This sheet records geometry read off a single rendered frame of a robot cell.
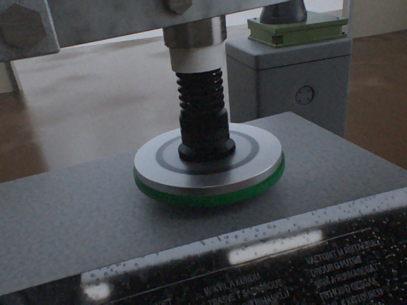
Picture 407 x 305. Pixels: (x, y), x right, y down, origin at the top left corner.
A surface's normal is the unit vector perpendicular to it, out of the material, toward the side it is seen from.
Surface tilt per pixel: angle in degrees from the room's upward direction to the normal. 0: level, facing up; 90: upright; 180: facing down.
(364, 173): 0
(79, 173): 0
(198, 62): 90
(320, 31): 90
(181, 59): 90
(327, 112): 90
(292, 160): 0
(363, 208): 45
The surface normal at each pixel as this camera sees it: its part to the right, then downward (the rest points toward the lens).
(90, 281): 0.12, -0.36
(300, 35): 0.24, 0.39
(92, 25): 0.49, 0.33
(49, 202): -0.11, -0.90
